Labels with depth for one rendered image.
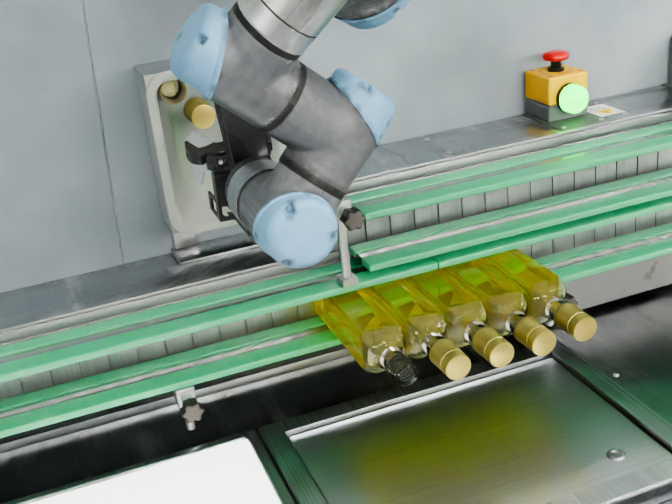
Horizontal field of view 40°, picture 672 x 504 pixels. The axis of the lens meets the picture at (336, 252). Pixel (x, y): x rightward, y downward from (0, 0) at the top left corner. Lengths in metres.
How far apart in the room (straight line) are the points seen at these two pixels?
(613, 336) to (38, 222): 0.87
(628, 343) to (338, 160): 0.73
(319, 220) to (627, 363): 0.69
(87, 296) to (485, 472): 0.57
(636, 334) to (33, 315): 0.89
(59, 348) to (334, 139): 0.50
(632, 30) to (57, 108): 0.91
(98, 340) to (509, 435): 0.53
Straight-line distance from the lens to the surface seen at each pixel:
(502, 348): 1.14
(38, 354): 1.22
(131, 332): 1.21
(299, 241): 0.89
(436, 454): 1.20
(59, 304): 1.29
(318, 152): 0.90
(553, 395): 1.30
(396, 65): 1.42
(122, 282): 1.32
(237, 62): 0.85
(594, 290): 1.56
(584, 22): 1.57
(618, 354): 1.47
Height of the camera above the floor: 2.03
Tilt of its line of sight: 61 degrees down
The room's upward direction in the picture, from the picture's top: 134 degrees clockwise
